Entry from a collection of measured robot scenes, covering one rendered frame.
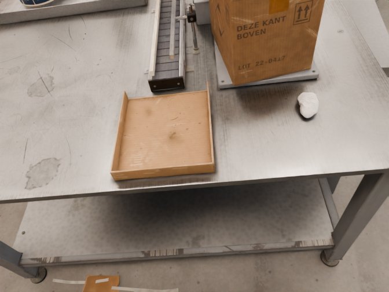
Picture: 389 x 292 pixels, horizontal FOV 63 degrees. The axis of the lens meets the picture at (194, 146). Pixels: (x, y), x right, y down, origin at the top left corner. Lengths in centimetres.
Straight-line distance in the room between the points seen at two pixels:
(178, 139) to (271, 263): 89
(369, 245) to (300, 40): 106
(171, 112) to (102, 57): 41
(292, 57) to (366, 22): 41
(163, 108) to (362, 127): 55
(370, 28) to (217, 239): 96
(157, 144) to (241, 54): 34
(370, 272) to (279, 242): 46
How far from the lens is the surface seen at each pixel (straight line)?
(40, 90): 122
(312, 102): 92
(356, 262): 166
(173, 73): 100
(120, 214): 152
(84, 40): 138
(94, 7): 154
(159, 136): 89
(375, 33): 127
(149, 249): 141
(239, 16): 84
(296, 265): 159
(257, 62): 94
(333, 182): 166
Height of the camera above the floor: 150
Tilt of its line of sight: 52 degrees down
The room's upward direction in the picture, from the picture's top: 12 degrees counter-clockwise
